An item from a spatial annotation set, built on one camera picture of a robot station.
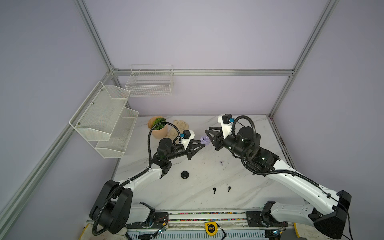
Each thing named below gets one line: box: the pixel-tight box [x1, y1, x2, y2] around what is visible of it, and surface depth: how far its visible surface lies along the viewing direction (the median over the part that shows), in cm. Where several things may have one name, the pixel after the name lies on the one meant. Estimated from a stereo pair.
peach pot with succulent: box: [147, 116, 168, 140], surface depth 105 cm
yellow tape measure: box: [204, 221, 218, 236], surface depth 71 cm
